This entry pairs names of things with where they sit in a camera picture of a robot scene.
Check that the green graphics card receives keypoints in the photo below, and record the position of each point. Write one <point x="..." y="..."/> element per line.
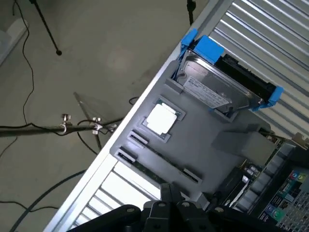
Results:
<point x="231" y="186"/>

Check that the black pole with clamps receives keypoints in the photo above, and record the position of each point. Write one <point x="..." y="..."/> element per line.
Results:
<point x="36" y="129"/>

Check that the silver CPU chip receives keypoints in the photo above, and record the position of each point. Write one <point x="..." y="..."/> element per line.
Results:
<point x="160" y="119"/>

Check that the silver hard disk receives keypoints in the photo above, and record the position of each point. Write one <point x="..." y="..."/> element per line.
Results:
<point x="207" y="79"/>

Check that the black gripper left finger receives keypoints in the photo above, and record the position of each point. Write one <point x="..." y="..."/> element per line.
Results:
<point x="157" y="217"/>

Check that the black tripod leg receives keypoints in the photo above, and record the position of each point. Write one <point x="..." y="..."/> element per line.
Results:
<point x="190" y="12"/>
<point x="47" y="26"/>

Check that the grey plastic parts rack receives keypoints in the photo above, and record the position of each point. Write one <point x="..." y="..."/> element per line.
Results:
<point x="200" y="135"/>

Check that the open metal PC case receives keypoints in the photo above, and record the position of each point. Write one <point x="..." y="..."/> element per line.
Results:
<point x="297" y="210"/>

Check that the clear acrylic plate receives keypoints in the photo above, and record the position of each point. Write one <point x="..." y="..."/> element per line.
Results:
<point x="96" y="106"/>

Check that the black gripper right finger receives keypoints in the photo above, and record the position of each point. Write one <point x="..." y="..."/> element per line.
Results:
<point x="188" y="217"/>

